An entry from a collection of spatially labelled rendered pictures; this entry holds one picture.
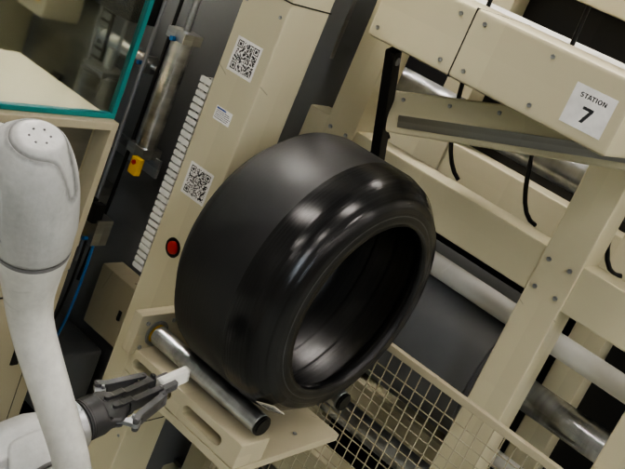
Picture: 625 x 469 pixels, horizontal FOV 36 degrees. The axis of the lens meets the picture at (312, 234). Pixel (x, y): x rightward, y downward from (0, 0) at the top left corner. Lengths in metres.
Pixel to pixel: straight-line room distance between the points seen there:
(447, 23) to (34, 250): 1.11
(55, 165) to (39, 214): 0.06
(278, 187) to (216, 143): 0.31
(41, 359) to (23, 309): 0.09
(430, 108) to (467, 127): 0.11
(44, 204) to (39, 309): 0.21
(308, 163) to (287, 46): 0.29
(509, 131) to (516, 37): 0.23
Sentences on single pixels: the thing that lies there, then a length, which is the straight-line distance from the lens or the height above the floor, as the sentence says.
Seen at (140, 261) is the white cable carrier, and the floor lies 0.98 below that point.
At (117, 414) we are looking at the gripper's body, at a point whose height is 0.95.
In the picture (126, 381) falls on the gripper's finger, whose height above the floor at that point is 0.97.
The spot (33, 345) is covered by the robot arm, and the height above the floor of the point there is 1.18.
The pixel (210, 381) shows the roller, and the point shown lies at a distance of 1.98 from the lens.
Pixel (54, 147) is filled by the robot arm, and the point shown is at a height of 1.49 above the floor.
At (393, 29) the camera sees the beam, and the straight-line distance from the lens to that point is 2.10.
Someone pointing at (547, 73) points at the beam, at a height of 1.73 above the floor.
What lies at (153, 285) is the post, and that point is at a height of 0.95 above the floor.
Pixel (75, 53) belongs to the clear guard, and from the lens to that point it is 2.00.
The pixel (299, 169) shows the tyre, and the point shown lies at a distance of 1.80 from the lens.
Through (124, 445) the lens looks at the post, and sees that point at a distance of 2.34.
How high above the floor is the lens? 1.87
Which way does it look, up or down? 18 degrees down
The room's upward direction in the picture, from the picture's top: 23 degrees clockwise
